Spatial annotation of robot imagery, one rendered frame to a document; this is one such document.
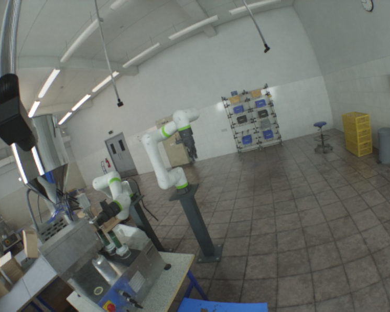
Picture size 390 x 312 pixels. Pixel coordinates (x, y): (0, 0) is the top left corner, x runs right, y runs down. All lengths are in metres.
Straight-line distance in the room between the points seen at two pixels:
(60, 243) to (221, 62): 5.96
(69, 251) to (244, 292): 1.48
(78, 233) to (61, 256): 0.13
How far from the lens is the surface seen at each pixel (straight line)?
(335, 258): 1.96
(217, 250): 2.20
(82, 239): 0.78
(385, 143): 3.60
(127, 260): 0.93
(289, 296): 1.72
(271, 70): 5.93
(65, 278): 0.78
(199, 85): 6.10
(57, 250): 0.75
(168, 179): 1.50
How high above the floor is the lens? 1.55
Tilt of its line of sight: 12 degrees down
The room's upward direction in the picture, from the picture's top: 19 degrees counter-clockwise
